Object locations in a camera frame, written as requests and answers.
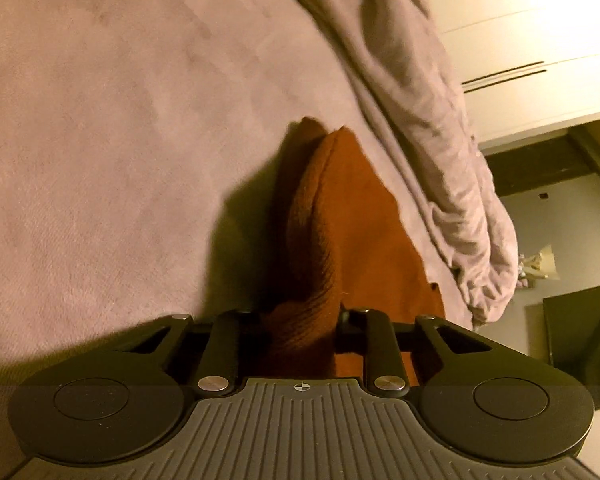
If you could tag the rust brown knit cardigan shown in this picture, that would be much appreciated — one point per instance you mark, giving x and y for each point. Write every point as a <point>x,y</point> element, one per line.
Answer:
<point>338,243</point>

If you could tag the lilac fleece bed sheet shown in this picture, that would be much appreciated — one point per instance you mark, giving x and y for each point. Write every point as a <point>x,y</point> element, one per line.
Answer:
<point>138,152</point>

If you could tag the black square panel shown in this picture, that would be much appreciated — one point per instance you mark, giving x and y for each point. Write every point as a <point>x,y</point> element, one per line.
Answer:
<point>572,324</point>

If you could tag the white wardrobe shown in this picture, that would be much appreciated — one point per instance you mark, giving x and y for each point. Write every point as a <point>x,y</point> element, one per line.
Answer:
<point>527,67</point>

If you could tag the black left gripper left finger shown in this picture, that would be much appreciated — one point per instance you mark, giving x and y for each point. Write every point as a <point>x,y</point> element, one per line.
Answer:
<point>208,358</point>

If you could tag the wrapped flower bouquet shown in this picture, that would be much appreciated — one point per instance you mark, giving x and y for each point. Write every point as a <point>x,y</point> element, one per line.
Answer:
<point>538,267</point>

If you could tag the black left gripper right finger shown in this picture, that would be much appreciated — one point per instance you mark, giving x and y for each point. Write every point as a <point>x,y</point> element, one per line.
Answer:
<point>431,343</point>

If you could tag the crumpled lilac duvet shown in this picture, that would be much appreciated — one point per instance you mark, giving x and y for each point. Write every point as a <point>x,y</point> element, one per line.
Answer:
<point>409,95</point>

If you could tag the dark doorway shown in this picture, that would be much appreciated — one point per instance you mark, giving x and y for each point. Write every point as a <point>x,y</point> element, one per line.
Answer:
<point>571,155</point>

